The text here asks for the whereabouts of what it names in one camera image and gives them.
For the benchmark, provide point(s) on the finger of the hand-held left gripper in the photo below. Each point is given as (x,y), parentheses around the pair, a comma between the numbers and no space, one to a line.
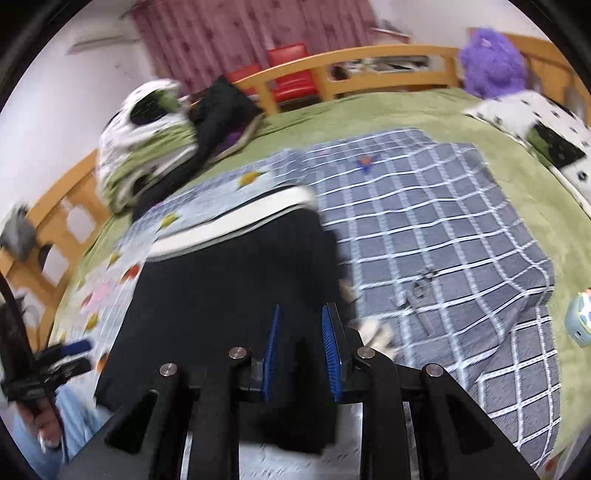
(77,347)
(74,368)

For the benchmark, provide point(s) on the black pants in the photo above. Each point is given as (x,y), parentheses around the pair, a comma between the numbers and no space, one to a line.
(221,300)

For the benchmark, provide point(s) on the grey checked blanket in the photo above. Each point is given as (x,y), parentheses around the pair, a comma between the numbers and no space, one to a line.
(438,207)

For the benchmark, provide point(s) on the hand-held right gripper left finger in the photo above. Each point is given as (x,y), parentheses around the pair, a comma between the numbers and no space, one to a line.
(272,350)

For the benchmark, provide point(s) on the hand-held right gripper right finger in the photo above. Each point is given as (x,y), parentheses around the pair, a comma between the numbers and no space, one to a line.
(330,350)

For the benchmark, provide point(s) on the small metal tool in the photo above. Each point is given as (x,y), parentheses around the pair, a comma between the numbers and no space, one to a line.
(418,290)

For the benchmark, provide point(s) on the pink striped curtain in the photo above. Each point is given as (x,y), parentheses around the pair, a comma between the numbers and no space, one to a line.
(231,32)

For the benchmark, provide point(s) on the person's left hand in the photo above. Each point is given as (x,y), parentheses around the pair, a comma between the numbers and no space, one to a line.
(46,429)

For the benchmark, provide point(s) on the person's light blue jeans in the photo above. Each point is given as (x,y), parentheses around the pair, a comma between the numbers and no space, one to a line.
(78,415)

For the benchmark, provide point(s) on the wooden bed frame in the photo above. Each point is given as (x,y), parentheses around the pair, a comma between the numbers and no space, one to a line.
(369,85)

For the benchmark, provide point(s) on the purple plush toy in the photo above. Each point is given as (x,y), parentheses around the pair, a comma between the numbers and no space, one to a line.
(489,60)

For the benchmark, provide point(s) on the purple cloth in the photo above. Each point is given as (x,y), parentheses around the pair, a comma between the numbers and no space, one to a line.
(233,138)

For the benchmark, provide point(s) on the red chair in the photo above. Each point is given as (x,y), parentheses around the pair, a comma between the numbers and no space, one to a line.
(293,69)
(242,74)

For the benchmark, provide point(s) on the white floral pillow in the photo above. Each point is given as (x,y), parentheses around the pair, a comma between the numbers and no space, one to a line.
(512,108)

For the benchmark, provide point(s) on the folded white floral quilt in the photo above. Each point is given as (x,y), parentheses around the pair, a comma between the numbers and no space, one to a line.
(138,152)

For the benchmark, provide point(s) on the light blue toy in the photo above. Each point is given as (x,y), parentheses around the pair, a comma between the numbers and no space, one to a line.
(579,318)

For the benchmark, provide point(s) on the black jacket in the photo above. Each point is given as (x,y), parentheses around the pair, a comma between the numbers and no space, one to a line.
(221,106)

